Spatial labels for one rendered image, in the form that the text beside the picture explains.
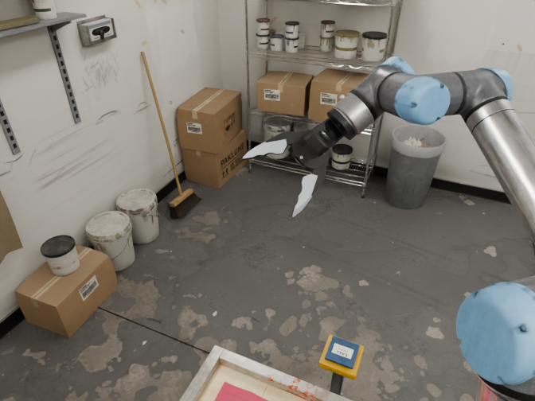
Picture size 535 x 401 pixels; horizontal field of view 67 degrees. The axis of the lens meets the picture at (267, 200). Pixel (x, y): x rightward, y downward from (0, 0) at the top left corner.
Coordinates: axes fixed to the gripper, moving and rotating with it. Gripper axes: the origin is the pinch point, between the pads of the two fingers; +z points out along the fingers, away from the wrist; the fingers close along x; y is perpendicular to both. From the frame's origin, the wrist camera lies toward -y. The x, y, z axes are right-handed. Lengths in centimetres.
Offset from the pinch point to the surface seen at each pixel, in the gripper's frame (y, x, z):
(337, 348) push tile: 65, -55, 21
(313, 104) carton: 287, 48, -66
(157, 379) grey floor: 152, -33, 129
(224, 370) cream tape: 57, -34, 54
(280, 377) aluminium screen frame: 52, -46, 39
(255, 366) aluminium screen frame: 55, -39, 44
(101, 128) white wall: 210, 127, 74
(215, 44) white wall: 331, 167, -39
